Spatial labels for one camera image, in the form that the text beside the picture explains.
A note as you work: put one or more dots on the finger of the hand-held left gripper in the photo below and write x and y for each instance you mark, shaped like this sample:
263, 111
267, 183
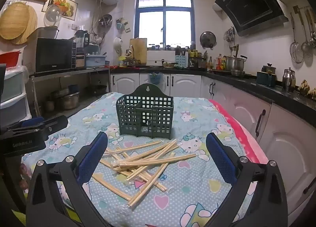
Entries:
32, 121
56, 123

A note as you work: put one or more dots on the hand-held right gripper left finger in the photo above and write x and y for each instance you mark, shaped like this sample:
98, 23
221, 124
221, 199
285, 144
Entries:
92, 158

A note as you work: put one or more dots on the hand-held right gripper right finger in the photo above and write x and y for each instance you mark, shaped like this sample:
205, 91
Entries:
221, 158

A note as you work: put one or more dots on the group of bamboo chopsticks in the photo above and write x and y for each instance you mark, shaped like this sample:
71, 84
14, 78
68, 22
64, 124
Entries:
160, 160

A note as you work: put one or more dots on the green plastic utensil basket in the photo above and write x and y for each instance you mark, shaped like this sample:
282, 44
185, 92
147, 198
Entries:
145, 113

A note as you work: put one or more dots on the hanging small kitchen utensils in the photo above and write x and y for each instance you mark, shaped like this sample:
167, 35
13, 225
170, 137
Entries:
230, 34

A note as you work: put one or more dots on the person's left hand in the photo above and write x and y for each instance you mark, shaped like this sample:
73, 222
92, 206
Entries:
25, 175

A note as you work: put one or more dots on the steel cooking pot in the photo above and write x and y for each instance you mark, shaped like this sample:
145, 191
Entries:
68, 101

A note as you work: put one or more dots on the pink fleece blanket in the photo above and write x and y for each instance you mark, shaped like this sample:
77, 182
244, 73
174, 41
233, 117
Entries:
237, 128

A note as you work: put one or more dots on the plastic drawer cabinet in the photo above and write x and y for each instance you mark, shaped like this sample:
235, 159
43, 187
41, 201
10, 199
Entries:
14, 86

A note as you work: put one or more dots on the cartoon cat printed blanket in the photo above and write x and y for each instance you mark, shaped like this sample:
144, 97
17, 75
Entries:
197, 192

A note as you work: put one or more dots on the black wok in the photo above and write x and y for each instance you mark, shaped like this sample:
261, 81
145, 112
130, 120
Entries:
97, 90

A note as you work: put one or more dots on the metal rack table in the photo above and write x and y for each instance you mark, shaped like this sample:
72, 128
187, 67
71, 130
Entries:
74, 70

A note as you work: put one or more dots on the red plastic basin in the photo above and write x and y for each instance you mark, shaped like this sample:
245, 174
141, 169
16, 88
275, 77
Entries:
8, 59

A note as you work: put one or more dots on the black microwave oven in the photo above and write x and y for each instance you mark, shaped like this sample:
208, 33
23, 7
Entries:
51, 54

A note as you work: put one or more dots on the blue dish tub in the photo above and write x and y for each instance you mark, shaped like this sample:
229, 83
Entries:
95, 61

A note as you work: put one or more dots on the blender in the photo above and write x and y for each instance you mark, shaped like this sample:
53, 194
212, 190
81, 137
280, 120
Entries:
82, 41

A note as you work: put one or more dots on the black kitchen countertop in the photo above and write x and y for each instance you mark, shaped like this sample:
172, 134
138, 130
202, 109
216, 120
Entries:
284, 96

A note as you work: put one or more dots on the teal enamel pot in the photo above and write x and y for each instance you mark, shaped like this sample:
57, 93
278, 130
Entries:
265, 79

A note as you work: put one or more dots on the steel pot on microwave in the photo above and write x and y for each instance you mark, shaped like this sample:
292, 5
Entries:
48, 32

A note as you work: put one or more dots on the dark sauce bottle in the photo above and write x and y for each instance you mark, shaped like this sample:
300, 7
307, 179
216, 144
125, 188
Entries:
209, 65

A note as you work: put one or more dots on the steel stockpot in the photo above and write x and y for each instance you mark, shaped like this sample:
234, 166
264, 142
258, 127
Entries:
234, 64

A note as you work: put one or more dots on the orange cooking oil bottle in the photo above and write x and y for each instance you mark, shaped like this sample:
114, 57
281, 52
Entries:
221, 63

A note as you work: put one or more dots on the steel faucet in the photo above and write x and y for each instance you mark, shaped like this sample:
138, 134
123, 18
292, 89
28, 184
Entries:
128, 55

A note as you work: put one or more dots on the white plastic scoop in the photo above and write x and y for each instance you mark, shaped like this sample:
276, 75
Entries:
117, 43

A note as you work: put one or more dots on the round bamboo tray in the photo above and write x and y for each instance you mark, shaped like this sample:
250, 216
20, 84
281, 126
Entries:
12, 22

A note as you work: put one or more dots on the condiment rack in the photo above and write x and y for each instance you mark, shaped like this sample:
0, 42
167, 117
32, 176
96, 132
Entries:
197, 59

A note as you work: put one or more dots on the steel canister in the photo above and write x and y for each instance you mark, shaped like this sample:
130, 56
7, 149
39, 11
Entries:
287, 79

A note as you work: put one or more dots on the teal knife block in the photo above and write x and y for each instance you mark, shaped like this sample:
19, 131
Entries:
181, 60

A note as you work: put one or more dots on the glass pot lid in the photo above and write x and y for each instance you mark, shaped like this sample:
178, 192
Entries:
52, 15

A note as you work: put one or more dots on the pile of ginger roots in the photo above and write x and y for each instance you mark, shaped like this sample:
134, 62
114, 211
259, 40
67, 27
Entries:
306, 89

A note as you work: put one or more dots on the wooden cutting board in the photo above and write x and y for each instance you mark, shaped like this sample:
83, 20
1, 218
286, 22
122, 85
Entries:
139, 49

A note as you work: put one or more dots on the hanging steel bowls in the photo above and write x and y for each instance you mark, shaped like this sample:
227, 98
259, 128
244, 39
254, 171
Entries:
106, 21

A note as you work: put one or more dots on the teal hanging holder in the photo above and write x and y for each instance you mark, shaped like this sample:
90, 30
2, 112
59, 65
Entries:
119, 24

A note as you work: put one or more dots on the hanging dark pan lid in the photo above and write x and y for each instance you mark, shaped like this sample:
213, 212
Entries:
207, 39

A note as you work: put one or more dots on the row of glass jars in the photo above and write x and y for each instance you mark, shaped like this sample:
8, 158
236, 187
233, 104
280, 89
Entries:
158, 46

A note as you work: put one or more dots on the hanging steel skimmer ladle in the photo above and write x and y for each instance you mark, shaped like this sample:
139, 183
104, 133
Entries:
306, 45

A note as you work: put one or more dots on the black range hood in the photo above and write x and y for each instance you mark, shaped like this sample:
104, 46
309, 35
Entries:
246, 2

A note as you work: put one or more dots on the blue framed window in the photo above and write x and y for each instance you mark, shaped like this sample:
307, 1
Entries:
164, 7

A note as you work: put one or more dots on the fruit wall poster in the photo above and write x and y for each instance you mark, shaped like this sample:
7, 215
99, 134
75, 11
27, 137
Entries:
61, 4

